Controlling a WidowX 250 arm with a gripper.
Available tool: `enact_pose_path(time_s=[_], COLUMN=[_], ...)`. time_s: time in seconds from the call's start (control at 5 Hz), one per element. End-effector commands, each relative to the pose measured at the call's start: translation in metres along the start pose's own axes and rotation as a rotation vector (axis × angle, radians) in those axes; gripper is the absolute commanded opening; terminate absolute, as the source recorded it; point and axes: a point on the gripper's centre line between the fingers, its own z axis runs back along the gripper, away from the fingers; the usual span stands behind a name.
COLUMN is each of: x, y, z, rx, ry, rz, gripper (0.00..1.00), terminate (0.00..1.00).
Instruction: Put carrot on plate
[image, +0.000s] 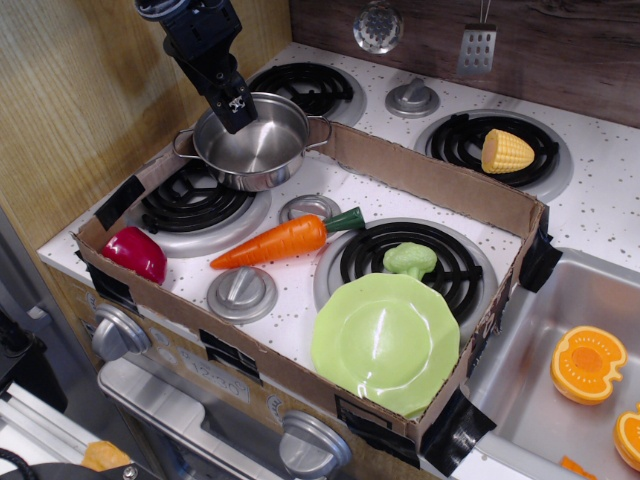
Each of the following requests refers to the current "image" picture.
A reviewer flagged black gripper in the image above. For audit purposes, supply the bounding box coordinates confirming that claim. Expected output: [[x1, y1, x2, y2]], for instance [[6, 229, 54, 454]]
[[161, 1, 258, 134]]

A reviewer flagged orange toy carrot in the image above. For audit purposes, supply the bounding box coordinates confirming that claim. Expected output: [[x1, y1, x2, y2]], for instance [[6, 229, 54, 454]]
[[210, 207, 365, 270]]

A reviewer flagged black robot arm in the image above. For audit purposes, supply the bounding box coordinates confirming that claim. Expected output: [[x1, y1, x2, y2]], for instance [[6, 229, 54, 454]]
[[135, 0, 258, 134]]

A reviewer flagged light green plate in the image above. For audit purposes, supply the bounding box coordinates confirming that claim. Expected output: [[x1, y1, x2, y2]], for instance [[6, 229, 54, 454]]
[[311, 273, 460, 418]]

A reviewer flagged stainless steel pot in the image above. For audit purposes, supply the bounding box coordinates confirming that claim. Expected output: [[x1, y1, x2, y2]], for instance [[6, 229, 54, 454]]
[[172, 92, 333, 192]]

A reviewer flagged back left black burner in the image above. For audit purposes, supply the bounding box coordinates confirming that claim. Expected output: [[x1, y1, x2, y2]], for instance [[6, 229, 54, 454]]
[[248, 62, 367, 126]]

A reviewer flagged black burner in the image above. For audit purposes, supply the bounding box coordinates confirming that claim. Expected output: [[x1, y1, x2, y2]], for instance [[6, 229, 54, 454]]
[[248, 62, 367, 126], [127, 160, 271, 258], [414, 109, 573, 203], [313, 218, 498, 346]]

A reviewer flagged front left black burner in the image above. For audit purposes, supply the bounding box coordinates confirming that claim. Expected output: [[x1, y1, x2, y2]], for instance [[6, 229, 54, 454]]
[[127, 160, 271, 258]]

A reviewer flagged silver stovetop knob middle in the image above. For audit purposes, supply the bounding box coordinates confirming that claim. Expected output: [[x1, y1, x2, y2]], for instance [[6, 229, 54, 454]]
[[279, 194, 342, 224]]

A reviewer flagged silver stovetop knob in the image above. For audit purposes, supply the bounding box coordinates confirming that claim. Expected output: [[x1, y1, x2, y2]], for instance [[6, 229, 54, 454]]
[[279, 194, 342, 224], [385, 78, 440, 119], [206, 267, 278, 325]]

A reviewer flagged hanging metal strainer ladle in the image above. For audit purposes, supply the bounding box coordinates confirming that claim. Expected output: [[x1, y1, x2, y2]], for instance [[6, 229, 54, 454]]
[[353, 1, 404, 55]]

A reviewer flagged red toy pepper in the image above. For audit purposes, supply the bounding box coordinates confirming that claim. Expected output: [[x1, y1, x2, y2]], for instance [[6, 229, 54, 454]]
[[101, 226, 167, 285]]

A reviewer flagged silver stovetop knob back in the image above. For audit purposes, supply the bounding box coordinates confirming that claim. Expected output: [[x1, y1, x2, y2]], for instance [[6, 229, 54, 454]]
[[385, 78, 440, 119]]

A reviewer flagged silver stovetop knob front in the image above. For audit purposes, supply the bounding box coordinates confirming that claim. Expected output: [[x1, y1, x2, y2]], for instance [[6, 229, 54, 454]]
[[206, 267, 278, 325]]

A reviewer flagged back right black burner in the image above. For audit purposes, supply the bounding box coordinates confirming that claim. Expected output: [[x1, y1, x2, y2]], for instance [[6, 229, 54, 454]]
[[414, 109, 573, 203]]

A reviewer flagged green toy broccoli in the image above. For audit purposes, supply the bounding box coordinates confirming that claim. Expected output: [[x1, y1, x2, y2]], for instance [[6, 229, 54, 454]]
[[383, 242, 438, 281]]

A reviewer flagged hanging metal spatula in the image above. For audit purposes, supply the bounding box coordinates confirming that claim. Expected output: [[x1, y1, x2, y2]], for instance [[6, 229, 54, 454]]
[[457, 0, 498, 77]]

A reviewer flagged silver oven knob left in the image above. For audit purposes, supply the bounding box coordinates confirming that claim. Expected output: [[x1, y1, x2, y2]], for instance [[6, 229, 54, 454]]
[[92, 304, 151, 362]]

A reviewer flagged silver oven knob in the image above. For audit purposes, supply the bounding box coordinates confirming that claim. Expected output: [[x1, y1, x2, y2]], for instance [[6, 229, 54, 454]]
[[92, 304, 151, 362], [279, 410, 352, 479]]

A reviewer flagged yellow toy corn cob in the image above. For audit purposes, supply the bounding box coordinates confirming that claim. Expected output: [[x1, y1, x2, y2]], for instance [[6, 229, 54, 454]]
[[481, 129, 535, 174]]

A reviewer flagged front right black burner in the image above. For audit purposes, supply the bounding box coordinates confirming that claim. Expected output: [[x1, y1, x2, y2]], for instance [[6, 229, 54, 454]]
[[313, 218, 498, 346]]

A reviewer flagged brown cardboard fence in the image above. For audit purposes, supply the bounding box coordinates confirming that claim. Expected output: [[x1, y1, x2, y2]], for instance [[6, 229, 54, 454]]
[[76, 122, 548, 479]]

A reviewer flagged silver oven knob right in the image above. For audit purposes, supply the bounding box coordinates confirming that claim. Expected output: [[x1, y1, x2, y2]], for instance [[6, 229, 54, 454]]
[[279, 410, 352, 479]]

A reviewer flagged orange object bottom left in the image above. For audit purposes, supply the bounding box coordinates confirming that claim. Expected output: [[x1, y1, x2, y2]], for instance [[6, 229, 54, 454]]
[[80, 440, 131, 472]]

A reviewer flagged orange toy pumpkin half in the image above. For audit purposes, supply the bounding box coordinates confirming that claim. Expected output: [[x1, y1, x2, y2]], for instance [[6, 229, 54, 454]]
[[550, 326, 628, 405]]

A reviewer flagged stainless steel sink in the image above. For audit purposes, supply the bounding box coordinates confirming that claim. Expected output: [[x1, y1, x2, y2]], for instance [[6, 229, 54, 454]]
[[467, 249, 639, 479]]

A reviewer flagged small orange toy piece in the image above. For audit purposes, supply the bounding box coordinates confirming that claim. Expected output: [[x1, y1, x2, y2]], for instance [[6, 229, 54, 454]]
[[560, 456, 597, 480]]

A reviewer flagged orange toy fruit half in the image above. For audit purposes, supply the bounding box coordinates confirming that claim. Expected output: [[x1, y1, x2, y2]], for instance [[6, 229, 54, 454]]
[[613, 405, 640, 471]]

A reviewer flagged silver oven door handle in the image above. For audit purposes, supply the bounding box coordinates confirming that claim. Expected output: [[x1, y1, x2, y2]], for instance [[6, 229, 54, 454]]
[[98, 358, 278, 479]]

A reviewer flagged black cable bottom left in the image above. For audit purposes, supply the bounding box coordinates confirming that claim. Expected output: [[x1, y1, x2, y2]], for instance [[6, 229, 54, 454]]
[[0, 447, 34, 480]]

